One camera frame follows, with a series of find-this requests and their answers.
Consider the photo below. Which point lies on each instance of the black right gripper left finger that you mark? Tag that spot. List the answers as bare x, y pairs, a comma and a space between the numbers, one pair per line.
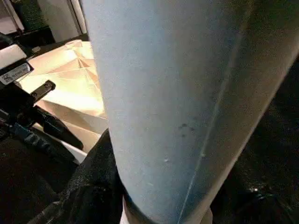
93, 186

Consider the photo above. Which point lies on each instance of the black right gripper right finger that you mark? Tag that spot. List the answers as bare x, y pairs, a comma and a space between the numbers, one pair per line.
268, 198

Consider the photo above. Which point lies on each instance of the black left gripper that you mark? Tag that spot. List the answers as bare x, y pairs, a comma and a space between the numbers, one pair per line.
16, 105

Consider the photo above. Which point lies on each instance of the white plastic table leg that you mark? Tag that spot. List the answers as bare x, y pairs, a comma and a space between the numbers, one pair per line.
175, 93

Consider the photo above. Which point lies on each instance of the black work mat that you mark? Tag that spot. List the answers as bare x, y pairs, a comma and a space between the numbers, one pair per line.
28, 182

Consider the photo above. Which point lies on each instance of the white glass-door cabinet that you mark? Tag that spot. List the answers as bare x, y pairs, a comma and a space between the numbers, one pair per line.
63, 18

